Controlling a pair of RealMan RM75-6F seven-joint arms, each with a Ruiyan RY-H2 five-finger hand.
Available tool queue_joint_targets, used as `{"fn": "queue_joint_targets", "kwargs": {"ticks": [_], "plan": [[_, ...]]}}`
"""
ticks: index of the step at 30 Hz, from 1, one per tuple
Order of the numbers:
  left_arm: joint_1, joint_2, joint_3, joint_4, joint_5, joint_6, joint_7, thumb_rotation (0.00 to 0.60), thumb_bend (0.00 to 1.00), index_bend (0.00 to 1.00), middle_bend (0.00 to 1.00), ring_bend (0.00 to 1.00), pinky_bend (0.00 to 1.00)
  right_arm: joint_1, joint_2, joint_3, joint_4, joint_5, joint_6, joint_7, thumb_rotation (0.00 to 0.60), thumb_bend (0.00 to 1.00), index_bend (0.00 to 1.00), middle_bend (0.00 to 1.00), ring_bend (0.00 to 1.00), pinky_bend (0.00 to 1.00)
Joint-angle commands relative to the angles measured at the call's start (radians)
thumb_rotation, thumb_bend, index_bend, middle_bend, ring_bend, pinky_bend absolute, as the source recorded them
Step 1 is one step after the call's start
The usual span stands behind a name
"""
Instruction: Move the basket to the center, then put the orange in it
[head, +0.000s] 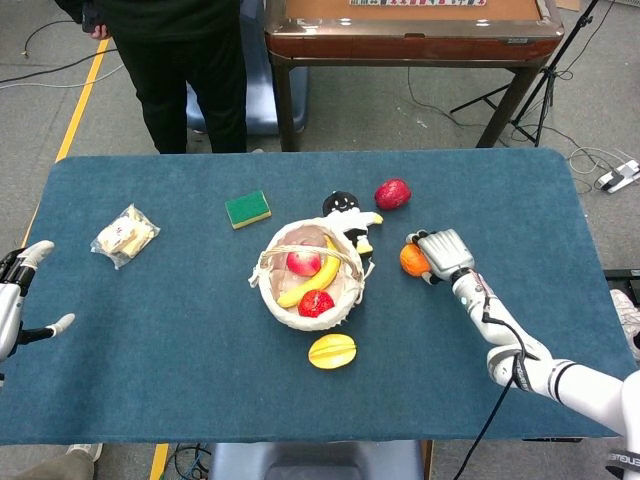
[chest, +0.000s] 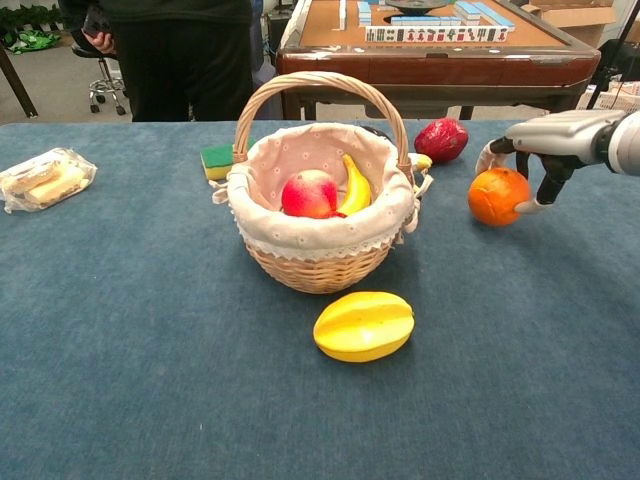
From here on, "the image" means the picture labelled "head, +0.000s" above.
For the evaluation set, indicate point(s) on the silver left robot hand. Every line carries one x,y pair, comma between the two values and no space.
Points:
7,305

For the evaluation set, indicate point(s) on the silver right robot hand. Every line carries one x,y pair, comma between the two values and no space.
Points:
447,252

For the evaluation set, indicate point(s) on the orange fruit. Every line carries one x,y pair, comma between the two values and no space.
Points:
411,262

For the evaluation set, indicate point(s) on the wicker basket with cloth liner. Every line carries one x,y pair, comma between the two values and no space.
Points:
320,322

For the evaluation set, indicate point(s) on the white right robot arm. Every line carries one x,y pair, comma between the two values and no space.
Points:
575,380

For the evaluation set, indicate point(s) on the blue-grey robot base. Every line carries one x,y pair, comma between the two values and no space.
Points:
260,100

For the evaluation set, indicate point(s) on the dark red wrinkled fruit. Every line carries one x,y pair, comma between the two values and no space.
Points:
393,194

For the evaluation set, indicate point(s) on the blue tablecloth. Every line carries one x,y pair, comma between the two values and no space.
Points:
475,350

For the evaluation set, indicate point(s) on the black and white plush doll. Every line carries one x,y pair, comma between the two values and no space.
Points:
340,202

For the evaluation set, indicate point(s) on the yellow banana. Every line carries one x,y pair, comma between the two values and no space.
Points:
320,282

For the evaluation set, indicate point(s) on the clear bag of bread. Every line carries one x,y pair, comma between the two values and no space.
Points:
125,235

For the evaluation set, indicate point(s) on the red strawberry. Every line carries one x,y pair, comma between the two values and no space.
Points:
316,303

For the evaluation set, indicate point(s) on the yellow starfruit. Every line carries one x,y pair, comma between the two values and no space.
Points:
332,351

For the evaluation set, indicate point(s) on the person in grey trousers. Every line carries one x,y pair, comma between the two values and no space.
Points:
65,467

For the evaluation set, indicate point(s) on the white power strip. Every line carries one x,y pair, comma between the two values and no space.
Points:
617,177

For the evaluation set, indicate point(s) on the green and yellow sponge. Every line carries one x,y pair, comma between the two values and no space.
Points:
247,209

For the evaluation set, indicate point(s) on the black tripod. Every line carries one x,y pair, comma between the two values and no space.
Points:
551,70

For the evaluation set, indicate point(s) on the brown mahjong table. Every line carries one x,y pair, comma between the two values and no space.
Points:
400,45

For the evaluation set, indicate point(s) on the grey-blue own robot torso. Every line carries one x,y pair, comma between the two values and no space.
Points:
320,460

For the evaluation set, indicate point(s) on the face-up mahjong tile row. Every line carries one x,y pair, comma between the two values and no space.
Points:
417,2

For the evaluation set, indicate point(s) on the person in black clothes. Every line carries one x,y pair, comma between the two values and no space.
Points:
175,75

